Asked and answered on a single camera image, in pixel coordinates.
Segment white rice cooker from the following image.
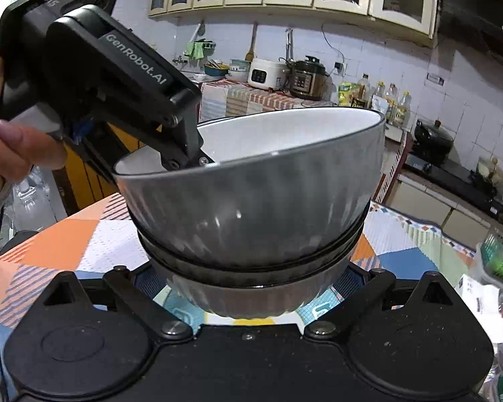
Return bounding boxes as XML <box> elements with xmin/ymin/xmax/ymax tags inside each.
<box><xmin>247</xmin><ymin>57</ymin><xmax>287</xmax><ymax>90</ymax></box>

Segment green plastic basket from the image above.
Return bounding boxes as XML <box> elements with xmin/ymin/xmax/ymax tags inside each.
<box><xmin>480</xmin><ymin>229</ymin><xmax>503</xmax><ymax>286</ymax></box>

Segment large clear water bottle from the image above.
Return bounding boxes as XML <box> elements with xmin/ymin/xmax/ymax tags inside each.
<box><xmin>10</xmin><ymin>166</ymin><xmax>68</xmax><ymax>236</ymax></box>

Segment yellow wooden chair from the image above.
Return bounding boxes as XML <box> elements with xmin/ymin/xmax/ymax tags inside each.
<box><xmin>62</xmin><ymin>125</ymin><xmax>145</xmax><ymax>202</ymax></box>

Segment blue plate with egg print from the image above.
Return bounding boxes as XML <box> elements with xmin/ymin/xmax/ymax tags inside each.
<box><xmin>134</xmin><ymin>265</ymin><xmax>370</xmax><ymax>330</ymax></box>

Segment black gas stove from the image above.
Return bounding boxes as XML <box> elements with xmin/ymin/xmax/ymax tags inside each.
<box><xmin>403</xmin><ymin>152</ymin><xmax>503</xmax><ymax>219</ymax></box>

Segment white tissue pack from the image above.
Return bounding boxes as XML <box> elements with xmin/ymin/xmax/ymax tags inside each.
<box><xmin>454</xmin><ymin>273</ymin><xmax>503</xmax><ymax>332</ymax></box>

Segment black range hood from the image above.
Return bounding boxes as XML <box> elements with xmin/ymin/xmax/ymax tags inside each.
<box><xmin>438</xmin><ymin>0</ymin><xmax>503</xmax><ymax>64</ymax></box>

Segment grey ribbed bowl white inside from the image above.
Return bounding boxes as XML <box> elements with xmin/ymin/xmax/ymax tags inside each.
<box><xmin>112</xmin><ymin>108</ymin><xmax>387</xmax><ymax>269</ymax></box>
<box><xmin>136</xmin><ymin>199</ymin><xmax>370</xmax><ymax>286</ymax></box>
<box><xmin>161</xmin><ymin>255</ymin><xmax>355</xmax><ymax>320</ymax></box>

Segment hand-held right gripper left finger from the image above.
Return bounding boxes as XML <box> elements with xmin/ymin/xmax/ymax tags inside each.
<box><xmin>42</xmin><ymin>266</ymin><xmax>193</xmax><ymax>341</ymax></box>

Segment stack of white bowls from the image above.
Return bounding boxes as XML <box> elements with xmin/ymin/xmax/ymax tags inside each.
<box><xmin>228</xmin><ymin>59</ymin><xmax>252</xmax><ymax>83</ymax></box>

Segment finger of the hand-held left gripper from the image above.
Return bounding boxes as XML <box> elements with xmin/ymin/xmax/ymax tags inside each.
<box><xmin>109</xmin><ymin>111</ymin><xmax>215</xmax><ymax>172</ymax></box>
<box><xmin>67</xmin><ymin>116</ymin><xmax>147</xmax><ymax>182</ymax></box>

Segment person's left hand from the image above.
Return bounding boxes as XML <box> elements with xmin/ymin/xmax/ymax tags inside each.
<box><xmin>0</xmin><ymin>52</ymin><xmax>68</xmax><ymax>204</ymax></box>

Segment wooden spatula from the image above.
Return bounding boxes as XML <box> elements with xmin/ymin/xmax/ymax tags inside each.
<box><xmin>244</xmin><ymin>22</ymin><xmax>259</xmax><ymax>63</ymax></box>

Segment blue bowl with utensils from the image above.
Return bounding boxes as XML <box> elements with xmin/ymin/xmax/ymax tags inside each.
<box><xmin>204</xmin><ymin>61</ymin><xmax>230</xmax><ymax>78</ymax></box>

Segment patchwork tablecloth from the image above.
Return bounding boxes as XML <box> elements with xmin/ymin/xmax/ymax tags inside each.
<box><xmin>0</xmin><ymin>193</ymin><xmax>503</xmax><ymax>402</ymax></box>

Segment green hanging cloth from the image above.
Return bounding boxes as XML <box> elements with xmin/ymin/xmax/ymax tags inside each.
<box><xmin>186</xmin><ymin>39</ymin><xmax>207</xmax><ymax>61</ymax></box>

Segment yellow snack bag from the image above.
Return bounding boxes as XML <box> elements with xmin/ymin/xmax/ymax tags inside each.
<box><xmin>338</xmin><ymin>82</ymin><xmax>361</xmax><ymax>108</ymax></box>

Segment dark electric pressure cooker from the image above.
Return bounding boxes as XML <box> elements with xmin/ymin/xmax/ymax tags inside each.
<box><xmin>288</xmin><ymin>55</ymin><xmax>330</xmax><ymax>101</ymax></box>

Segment black wok with lid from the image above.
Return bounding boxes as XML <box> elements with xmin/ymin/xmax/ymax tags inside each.
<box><xmin>413</xmin><ymin>119</ymin><xmax>455</xmax><ymax>165</ymax></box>

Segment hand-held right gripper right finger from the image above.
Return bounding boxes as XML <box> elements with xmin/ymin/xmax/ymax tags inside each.
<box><xmin>304</xmin><ymin>268</ymin><xmax>457</xmax><ymax>341</ymax></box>

